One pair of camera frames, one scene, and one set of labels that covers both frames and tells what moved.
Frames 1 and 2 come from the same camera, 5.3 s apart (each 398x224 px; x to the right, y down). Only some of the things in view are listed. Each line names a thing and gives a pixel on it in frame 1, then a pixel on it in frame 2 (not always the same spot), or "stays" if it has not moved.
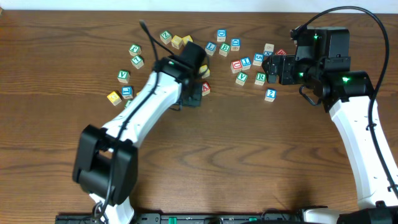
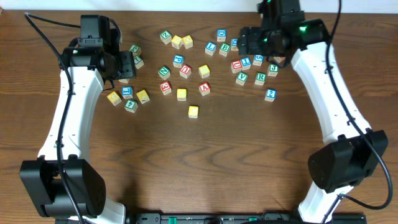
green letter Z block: (165, 37) stays
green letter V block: (241, 78) stays
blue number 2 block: (271, 94) stays
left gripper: (193, 97) → (128, 65)
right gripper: (277, 70) → (244, 41)
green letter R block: (261, 77) stays
